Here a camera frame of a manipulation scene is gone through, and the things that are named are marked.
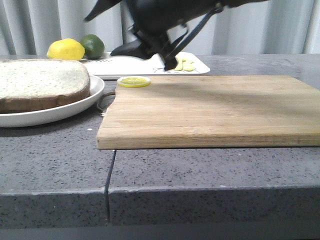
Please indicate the white rectangular tray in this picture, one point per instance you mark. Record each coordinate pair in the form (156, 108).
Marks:
(114, 67)

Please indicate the lemon slice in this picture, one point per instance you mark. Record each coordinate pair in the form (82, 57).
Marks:
(134, 81)

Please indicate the cutting board metal handle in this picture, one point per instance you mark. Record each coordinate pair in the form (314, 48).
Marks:
(105, 100)

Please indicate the yellow lemon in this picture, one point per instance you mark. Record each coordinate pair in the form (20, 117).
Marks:
(66, 49)

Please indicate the green lime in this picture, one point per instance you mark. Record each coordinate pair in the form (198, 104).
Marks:
(93, 45)

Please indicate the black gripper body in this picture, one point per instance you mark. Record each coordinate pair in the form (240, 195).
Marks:
(153, 18)

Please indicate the grey curtain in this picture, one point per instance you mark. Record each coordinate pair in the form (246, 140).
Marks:
(28, 27)

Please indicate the round white plate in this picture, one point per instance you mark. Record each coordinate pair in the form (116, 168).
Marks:
(40, 117)

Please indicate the wooden cutting board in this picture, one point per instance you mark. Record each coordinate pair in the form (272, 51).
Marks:
(211, 112)

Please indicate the white bread slice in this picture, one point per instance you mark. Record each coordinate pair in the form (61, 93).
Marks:
(28, 85)

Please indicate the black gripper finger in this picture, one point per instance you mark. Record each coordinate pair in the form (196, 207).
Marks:
(135, 49)
(100, 7)

